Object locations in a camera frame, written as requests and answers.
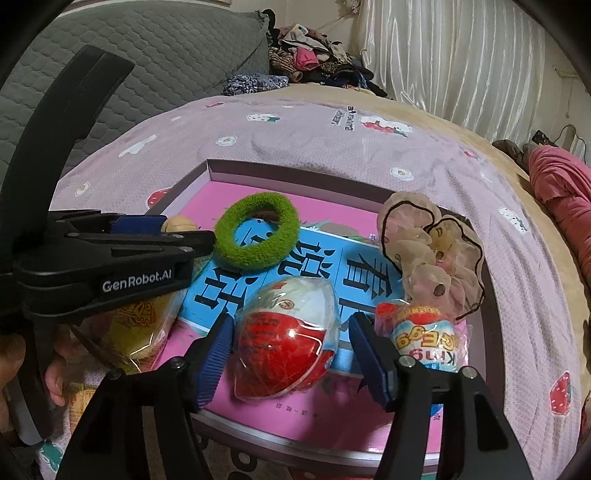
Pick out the white sheer curtain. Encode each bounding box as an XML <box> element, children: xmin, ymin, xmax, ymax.
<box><xmin>353</xmin><ymin>0</ymin><xmax>591</xmax><ymax>158</ymax></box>

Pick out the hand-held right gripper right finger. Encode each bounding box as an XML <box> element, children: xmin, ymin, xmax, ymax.
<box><xmin>348</xmin><ymin>313</ymin><xmax>520</xmax><ymax>480</ymax></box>

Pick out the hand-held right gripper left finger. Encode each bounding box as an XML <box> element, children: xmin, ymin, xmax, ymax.
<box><xmin>58</xmin><ymin>314</ymin><xmax>236</xmax><ymax>480</ymax></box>

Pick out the pile of clothes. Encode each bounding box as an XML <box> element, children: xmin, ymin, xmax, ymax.
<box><xmin>268</xmin><ymin>11</ymin><xmax>391</xmax><ymax>97</ymax></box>

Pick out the blue toy egg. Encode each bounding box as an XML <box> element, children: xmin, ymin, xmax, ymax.
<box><xmin>374</xmin><ymin>298</ymin><xmax>472</xmax><ymax>374</ymax></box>

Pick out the person's left hand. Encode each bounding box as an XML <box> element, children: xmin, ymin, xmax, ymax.
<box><xmin>0</xmin><ymin>324</ymin><xmax>101</xmax><ymax>435</ymax></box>

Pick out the yellow cake packet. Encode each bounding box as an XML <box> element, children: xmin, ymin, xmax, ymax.
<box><xmin>99</xmin><ymin>277</ymin><xmax>185</xmax><ymax>374</ymax></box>

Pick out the pink cardboard box tray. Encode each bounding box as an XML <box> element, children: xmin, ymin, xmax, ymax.
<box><xmin>148</xmin><ymin>159</ymin><xmax>504</xmax><ymax>474</ymax></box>

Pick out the blue patterned cloth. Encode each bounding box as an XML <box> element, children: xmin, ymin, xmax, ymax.
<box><xmin>224</xmin><ymin>73</ymin><xmax>289</xmax><ymax>97</ymax></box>

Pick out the red toy egg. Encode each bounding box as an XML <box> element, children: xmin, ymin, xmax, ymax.
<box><xmin>233</xmin><ymin>276</ymin><xmax>342</xmax><ymax>401</ymax></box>

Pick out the pink duvet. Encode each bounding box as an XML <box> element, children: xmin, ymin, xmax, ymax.
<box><xmin>529</xmin><ymin>145</ymin><xmax>591</xmax><ymax>259</ymax></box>

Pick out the pink strawberry print blanket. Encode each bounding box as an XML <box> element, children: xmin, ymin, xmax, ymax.
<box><xmin>39</xmin><ymin>99</ymin><xmax>583</xmax><ymax>480</ymax></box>

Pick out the orange bread packet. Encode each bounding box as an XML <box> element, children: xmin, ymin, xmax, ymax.
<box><xmin>62</xmin><ymin>381</ymin><xmax>100</xmax><ymax>428</ymax></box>

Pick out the green fuzzy hair tie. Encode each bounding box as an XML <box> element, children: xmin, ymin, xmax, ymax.
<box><xmin>215</xmin><ymin>193</ymin><xmax>301</xmax><ymax>272</ymax></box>

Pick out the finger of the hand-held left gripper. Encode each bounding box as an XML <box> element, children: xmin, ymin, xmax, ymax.
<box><xmin>67</xmin><ymin>231</ymin><xmax>216</xmax><ymax>256</ymax></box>
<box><xmin>48</xmin><ymin>210</ymin><xmax>168</xmax><ymax>237</ymax></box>

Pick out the grey quilted headboard cover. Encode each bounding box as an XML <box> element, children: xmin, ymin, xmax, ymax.
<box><xmin>0</xmin><ymin>9</ymin><xmax>271</xmax><ymax>195</ymax></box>

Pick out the tan walnut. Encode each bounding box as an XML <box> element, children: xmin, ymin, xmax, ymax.
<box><xmin>160</xmin><ymin>216</ymin><xmax>199</xmax><ymax>234</ymax></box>

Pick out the brown furry object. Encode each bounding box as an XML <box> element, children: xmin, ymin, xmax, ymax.
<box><xmin>492</xmin><ymin>138</ymin><xmax>531</xmax><ymax>168</ymax></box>

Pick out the beige sheer scrunchie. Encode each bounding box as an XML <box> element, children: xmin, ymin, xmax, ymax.
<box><xmin>376</xmin><ymin>190</ymin><xmax>485</xmax><ymax>324</ymax></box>

